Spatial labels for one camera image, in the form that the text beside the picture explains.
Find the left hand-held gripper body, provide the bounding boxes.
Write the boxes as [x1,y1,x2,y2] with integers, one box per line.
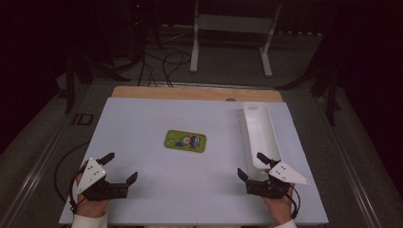
[76,158,129,201]

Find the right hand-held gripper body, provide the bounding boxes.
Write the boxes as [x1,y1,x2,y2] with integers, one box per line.
[246,161,311,200]

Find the long white plastic tray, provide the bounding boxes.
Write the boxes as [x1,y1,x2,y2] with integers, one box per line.
[240,102,284,181]

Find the green phone case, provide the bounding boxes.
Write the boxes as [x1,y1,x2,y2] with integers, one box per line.
[163,129,207,154]

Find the person's right hand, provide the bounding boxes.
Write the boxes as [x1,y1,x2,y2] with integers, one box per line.
[261,189,296,226]

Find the person's left hand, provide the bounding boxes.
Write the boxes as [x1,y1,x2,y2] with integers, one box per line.
[73,172,110,219]

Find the pale blue table mat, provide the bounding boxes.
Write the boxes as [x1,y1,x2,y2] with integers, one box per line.
[59,97,330,226]

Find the black tripod stand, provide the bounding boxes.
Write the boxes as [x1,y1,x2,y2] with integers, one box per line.
[275,63,342,127]
[65,47,131,115]

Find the white metal stand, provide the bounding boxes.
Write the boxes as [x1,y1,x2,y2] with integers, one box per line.
[189,0,283,79]

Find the white power strip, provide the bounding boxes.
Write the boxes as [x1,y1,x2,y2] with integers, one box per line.
[160,23,195,32]

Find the right hand-held gripper black cable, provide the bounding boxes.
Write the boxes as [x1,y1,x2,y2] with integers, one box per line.
[286,183,301,219]

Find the hand-held gripper black cable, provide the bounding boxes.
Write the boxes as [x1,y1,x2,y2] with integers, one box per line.
[68,169,86,216]
[286,183,301,219]

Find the left hand-held gripper black cable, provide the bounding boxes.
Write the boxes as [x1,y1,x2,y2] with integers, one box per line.
[68,169,86,216]

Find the black looped cable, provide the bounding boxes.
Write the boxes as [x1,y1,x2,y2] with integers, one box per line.
[53,141,91,204]

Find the black floor socket frame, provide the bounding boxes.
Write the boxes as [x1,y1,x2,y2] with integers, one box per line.
[71,112,94,126]

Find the metal floor rail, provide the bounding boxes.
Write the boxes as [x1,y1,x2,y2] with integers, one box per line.
[317,96,383,228]
[0,117,72,228]

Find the black tangled floor cables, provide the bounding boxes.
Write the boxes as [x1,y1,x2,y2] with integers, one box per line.
[137,50,193,88]

